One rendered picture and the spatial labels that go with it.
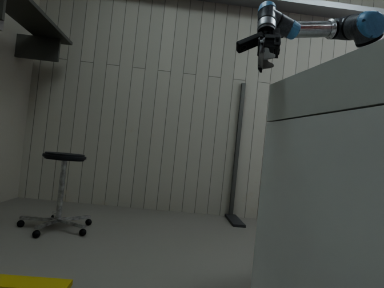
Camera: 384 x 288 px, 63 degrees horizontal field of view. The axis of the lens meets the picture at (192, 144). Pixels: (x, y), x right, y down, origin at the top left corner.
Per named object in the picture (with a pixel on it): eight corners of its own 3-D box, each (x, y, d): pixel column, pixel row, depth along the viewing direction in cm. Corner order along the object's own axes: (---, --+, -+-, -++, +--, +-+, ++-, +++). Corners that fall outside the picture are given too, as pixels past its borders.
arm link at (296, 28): (291, 26, 141) (271, 14, 138) (305, 22, 130) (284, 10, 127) (283, 42, 142) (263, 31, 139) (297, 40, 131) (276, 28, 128)
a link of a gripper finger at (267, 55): (276, 62, 110) (275, 45, 115) (259, 61, 111) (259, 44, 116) (275, 68, 113) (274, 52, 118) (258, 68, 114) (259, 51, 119)
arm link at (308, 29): (346, 18, 159) (258, 18, 148) (363, 14, 149) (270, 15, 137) (344, 42, 162) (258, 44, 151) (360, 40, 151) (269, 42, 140)
